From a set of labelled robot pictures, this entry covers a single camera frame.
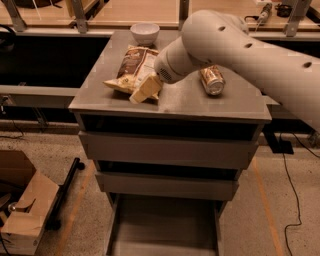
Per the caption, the black floor cable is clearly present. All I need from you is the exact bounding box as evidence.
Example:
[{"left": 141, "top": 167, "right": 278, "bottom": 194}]
[{"left": 278, "top": 132, "right": 320, "bottom": 256}]

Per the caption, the silver tool on bench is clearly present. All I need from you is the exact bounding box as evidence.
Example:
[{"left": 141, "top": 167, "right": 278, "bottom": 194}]
[{"left": 245, "top": 3, "right": 272, "bottom": 24}]

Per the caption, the grey drawer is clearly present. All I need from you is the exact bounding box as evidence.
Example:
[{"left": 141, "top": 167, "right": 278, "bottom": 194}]
[
  {"left": 79, "top": 131, "right": 258, "bottom": 169},
  {"left": 96, "top": 172, "right": 239, "bottom": 201}
]

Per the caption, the cardboard box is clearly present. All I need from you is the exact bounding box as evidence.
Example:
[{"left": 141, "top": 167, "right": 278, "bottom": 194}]
[{"left": 0, "top": 150, "right": 59, "bottom": 255}]

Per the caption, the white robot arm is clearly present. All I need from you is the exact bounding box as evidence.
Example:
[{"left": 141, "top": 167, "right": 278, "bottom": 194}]
[{"left": 130, "top": 10, "right": 320, "bottom": 131}]

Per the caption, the gold soda can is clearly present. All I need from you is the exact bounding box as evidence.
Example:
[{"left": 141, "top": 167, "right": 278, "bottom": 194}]
[{"left": 199, "top": 65, "right": 225, "bottom": 96}]

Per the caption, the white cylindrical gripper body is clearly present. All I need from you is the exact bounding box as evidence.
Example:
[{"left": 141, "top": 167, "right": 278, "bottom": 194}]
[{"left": 154, "top": 37, "right": 201, "bottom": 84}]

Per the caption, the grey top drawer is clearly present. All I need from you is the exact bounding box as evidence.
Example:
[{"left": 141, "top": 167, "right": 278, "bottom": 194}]
[{"left": 79, "top": 131, "right": 258, "bottom": 169}]

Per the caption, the black metal stand leg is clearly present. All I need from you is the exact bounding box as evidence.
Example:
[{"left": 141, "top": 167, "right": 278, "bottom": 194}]
[{"left": 45, "top": 158, "right": 85, "bottom": 230}]

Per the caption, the white bowl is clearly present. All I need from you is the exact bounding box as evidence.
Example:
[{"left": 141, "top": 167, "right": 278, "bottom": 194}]
[{"left": 130, "top": 23, "right": 160, "bottom": 46}]

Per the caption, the brown chip bag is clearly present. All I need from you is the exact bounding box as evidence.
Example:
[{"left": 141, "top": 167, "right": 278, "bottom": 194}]
[{"left": 104, "top": 45, "right": 159, "bottom": 94}]

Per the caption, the grey middle drawer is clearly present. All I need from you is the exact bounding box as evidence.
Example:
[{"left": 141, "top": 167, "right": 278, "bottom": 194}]
[{"left": 96, "top": 172, "right": 239, "bottom": 201}]

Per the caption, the grey drawer cabinet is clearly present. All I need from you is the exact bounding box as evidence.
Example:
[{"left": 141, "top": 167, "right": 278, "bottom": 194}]
[{"left": 68, "top": 29, "right": 273, "bottom": 256}]

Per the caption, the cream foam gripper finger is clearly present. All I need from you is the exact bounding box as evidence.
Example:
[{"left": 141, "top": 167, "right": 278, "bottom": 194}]
[{"left": 129, "top": 73, "right": 163, "bottom": 104}]

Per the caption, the open bottom drawer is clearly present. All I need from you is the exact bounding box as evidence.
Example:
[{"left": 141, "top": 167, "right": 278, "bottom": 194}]
[{"left": 105, "top": 194, "right": 223, "bottom": 256}]

